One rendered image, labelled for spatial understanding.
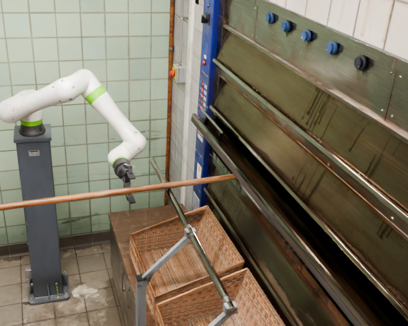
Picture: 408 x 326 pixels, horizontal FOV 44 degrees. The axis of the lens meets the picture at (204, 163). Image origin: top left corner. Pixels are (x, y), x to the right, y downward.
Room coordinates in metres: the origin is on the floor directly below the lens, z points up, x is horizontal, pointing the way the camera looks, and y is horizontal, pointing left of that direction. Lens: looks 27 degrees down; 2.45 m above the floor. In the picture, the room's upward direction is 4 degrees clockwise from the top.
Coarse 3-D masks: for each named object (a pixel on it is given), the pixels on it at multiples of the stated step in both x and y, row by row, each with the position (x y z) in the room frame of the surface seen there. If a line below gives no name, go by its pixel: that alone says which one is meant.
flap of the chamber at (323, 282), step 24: (192, 120) 2.52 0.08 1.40; (216, 120) 2.56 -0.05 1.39; (240, 144) 2.28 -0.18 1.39; (264, 168) 2.04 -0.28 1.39; (264, 192) 1.80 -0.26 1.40; (288, 216) 1.63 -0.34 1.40; (288, 240) 1.48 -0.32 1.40; (312, 240) 1.49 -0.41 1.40; (336, 264) 1.36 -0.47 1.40; (360, 288) 1.25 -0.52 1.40; (384, 312) 1.15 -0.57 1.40
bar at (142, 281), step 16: (160, 176) 2.29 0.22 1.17; (176, 208) 1.99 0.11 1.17; (192, 240) 1.76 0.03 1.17; (208, 272) 1.56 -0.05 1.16; (144, 288) 1.74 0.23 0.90; (224, 288) 1.46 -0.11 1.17; (144, 304) 1.74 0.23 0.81; (224, 304) 1.38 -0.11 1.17; (144, 320) 1.74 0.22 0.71; (224, 320) 1.36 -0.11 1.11
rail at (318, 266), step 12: (216, 144) 2.19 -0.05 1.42; (228, 156) 2.06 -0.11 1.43; (240, 168) 1.95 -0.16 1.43; (264, 204) 1.68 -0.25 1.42; (276, 216) 1.59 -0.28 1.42; (288, 228) 1.50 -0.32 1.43; (300, 240) 1.44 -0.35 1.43; (312, 252) 1.38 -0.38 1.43; (312, 264) 1.33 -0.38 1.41; (324, 276) 1.26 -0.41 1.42; (336, 288) 1.20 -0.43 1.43; (348, 300) 1.15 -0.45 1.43; (360, 312) 1.10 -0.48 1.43; (372, 324) 1.06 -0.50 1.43
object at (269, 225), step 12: (216, 156) 2.56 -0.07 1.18; (228, 168) 2.41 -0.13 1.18; (240, 192) 2.22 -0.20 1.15; (252, 204) 2.09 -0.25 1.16; (264, 216) 1.96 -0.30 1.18; (276, 228) 1.87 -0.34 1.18; (288, 252) 1.73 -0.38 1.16; (300, 264) 1.64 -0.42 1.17; (312, 276) 1.56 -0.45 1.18; (324, 288) 1.49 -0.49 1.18; (324, 300) 1.46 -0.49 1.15; (336, 312) 1.38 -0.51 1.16; (348, 324) 1.32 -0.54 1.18
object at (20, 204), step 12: (192, 180) 2.20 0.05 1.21; (204, 180) 2.22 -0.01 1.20; (216, 180) 2.24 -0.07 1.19; (96, 192) 2.03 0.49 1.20; (108, 192) 2.04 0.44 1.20; (120, 192) 2.06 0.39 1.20; (132, 192) 2.08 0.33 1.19; (0, 204) 1.88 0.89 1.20; (12, 204) 1.89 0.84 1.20; (24, 204) 1.90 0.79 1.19; (36, 204) 1.92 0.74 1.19
